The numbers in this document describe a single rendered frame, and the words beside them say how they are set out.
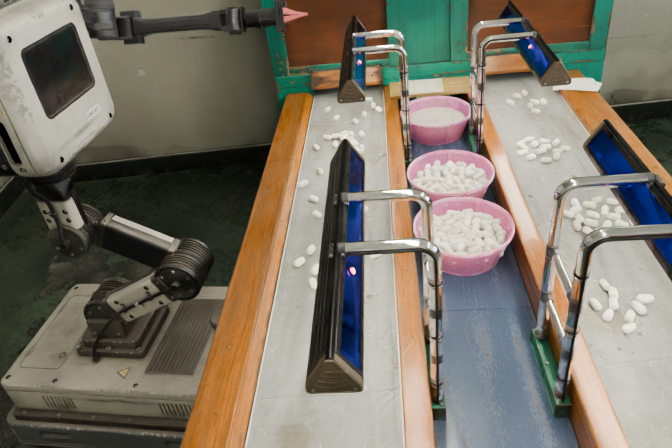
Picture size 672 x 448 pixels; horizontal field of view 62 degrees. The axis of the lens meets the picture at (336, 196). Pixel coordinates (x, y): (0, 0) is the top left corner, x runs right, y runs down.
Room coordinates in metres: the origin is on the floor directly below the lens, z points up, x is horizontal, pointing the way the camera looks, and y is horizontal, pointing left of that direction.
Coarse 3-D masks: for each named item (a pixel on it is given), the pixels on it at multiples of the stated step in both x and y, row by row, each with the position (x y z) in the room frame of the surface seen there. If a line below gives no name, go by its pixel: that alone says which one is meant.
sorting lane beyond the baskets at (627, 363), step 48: (528, 96) 1.98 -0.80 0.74; (528, 144) 1.61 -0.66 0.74; (576, 144) 1.57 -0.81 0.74; (528, 192) 1.34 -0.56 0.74; (576, 192) 1.30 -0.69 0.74; (576, 240) 1.10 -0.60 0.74; (624, 288) 0.91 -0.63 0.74; (624, 336) 0.77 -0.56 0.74; (624, 384) 0.66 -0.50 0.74; (624, 432) 0.56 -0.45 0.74
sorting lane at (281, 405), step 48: (336, 96) 2.22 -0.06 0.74; (384, 144) 1.74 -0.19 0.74; (288, 240) 1.26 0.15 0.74; (288, 288) 1.06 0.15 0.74; (384, 288) 1.01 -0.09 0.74; (288, 336) 0.90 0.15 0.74; (384, 336) 0.86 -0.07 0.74; (288, 384) 0.76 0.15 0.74; (384, 384) 0.73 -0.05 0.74; (288, 432) 0.65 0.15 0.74; (336, 432) 0.64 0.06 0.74; (384, 432) 0.63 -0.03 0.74
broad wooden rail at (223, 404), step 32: (288, 96) 2.23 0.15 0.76; (288, 128) 1.92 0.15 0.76; (288, 160) 1.67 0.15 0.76; (288, 192) 1.48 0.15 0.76; (256, 224) 1.32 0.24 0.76; (288, 224) 1.34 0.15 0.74; (256, 256) 1.17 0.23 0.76; (256, 288) 1.04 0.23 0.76; (224, 320) 0.95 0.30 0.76; (256, 320) 0.94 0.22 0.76; (224, 352) 0.85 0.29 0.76; (256, 352) 0.85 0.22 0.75; (224, 384) 0.77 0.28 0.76; (256, 384) 0.78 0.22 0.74; (192, 416) 0.70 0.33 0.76; (224, 416) 0.69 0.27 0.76
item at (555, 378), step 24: (552, 216) 0.82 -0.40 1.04; (552, 240) 0.81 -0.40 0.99; (600, 240) 0.66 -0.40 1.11; (624, 240) 0.65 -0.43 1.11; (552, 264) 0.81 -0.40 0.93; (576, 264) 0.67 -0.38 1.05; (552, 288) 0.82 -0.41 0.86; (576, 288) 0.67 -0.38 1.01; (552, 312) 0.77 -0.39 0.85; (576, 312) 0.66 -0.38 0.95; (576, 336) 0.67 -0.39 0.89; (552, 360) 0.76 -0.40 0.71; (552, 384) 0.70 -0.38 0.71; (552, 408) 0.67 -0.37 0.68
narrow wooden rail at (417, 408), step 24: (384, 96) 2.10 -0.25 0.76; (408, 216) 1.26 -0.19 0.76; (408, 264) 1.06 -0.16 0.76; (408, 288) 0.97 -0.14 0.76; (408, 312) 0.90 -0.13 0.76; (408, 336) 0.83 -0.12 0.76; (408, 360) 0.76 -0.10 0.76; (408, 384) 0.71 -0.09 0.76; (408, 408) 0.65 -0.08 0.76; (408, 432) 0.60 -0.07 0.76; (432, 432) 0.60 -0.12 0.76
